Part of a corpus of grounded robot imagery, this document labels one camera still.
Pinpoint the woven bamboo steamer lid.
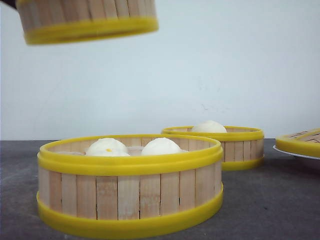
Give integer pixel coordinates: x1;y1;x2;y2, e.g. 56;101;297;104
275;128;320;158

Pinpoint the white bun front right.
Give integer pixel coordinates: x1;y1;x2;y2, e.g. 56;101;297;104
141;137;181;156

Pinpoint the white bun in right basket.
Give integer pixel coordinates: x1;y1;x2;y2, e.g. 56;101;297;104
191;120;227;133

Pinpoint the white bun with yellow dot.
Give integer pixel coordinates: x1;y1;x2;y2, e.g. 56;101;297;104
85;138;130;157

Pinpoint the front bamboo steamer basket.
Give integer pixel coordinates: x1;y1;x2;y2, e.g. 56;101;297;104
36;134;224;240

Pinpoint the white plate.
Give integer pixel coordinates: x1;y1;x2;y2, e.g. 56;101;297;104
272;145;320;172

